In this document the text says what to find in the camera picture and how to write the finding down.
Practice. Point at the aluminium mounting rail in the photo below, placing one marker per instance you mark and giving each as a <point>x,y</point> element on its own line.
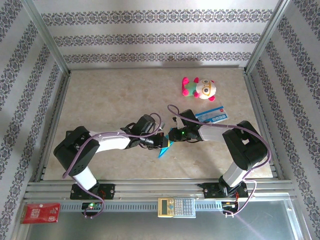
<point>155,186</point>

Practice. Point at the grey metal panel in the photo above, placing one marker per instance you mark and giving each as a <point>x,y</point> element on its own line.
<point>150,227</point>

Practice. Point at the aluminium side rail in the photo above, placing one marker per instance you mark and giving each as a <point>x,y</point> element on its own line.
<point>260,112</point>
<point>53,125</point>

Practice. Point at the blue white card packet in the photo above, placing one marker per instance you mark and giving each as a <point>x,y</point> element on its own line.
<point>217,113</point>

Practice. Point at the aluminium wall-side rail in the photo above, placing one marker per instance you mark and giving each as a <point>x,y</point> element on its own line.
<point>155,68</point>

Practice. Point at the small circuit board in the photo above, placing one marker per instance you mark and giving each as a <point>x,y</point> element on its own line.
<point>228,205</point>
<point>92,205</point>

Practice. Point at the red packet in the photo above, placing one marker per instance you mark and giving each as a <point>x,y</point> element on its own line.
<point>40,212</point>

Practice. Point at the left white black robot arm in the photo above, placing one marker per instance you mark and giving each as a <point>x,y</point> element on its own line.
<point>85,177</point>

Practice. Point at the blue paper sheet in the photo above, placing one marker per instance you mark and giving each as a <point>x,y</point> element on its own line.
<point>162,153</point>

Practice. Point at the gold grey calculator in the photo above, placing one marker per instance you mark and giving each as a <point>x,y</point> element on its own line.
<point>175,207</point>

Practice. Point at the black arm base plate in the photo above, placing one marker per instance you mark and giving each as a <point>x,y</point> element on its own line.
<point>107,191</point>
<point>210,191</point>

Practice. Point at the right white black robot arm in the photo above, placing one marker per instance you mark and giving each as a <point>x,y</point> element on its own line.
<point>233,173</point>

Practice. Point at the white pink plush toy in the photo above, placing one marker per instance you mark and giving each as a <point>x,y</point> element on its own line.
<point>202,88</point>

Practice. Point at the aluminium frame post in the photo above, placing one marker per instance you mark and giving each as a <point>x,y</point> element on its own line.
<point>266,37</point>
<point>47,37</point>

